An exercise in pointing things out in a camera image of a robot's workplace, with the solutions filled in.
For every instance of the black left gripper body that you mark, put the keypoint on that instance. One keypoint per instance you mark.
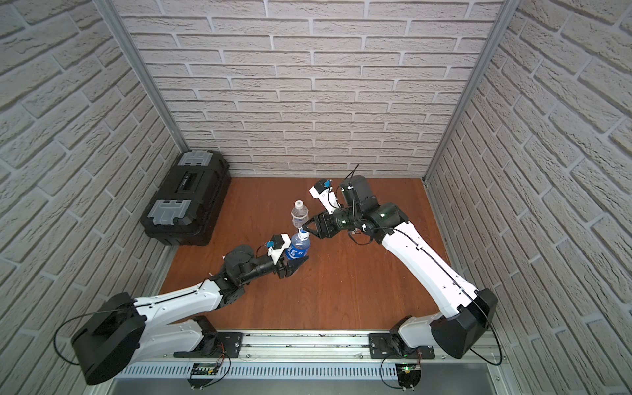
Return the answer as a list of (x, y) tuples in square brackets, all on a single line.
[(285, 265)]

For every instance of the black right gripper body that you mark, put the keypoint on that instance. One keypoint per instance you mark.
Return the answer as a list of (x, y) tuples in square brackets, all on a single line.
[(333, 224)]

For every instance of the clear bottle blue label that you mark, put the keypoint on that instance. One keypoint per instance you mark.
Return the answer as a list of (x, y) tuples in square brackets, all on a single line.
[(299, 246)]

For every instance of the clear labelled bottle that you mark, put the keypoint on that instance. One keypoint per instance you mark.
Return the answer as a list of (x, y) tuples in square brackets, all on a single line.
[(299, 214)]

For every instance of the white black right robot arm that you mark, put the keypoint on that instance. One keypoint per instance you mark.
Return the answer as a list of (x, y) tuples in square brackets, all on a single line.
[(465, 312)]

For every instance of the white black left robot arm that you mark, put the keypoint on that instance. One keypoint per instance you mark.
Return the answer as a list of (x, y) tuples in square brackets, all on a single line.
[(126, 330)]

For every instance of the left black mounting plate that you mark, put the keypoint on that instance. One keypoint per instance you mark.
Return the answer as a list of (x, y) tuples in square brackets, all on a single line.
[(213, 343)]

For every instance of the black mounting plate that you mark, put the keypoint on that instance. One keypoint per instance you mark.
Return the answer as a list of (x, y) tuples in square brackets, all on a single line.
[(384, 344), (213, 343)]

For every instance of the black plastic toolbox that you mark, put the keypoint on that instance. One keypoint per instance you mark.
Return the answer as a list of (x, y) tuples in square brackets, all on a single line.
[(186, 207)]

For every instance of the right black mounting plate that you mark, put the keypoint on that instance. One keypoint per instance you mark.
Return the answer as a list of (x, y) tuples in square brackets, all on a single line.
[(384, 344)]

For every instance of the left controller circuit board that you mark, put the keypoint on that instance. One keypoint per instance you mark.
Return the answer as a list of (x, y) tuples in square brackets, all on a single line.
[(203, 375)]

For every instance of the controller circuit board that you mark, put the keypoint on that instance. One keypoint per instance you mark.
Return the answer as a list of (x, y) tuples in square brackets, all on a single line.
[(203, 375), (408, 376)]

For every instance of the right controller circuit board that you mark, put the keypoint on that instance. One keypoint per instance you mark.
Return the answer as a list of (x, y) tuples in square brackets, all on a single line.
[(408, 376)]

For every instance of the right corner aluminium profile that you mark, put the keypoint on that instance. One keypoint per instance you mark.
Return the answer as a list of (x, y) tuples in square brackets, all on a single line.
[(504, 17)]

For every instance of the corner aluminium profile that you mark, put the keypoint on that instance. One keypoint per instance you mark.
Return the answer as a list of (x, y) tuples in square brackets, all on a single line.
[(112, 18), (504, 17)]

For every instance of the left corner aluminium profile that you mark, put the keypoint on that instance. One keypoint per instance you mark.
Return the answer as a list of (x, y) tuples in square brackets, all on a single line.
[(112, 18)]

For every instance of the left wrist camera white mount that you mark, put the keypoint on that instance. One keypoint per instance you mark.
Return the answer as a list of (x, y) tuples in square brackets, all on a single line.
[(277, 245)]

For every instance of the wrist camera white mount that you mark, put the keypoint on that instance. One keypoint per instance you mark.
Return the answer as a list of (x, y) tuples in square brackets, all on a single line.
[(277, 245), (325, 193)]

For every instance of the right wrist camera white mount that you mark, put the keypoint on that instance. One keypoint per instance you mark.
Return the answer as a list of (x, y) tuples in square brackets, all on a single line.
[(325, 193)]

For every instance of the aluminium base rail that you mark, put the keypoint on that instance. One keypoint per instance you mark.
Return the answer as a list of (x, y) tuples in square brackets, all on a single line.
[(287, 355)]

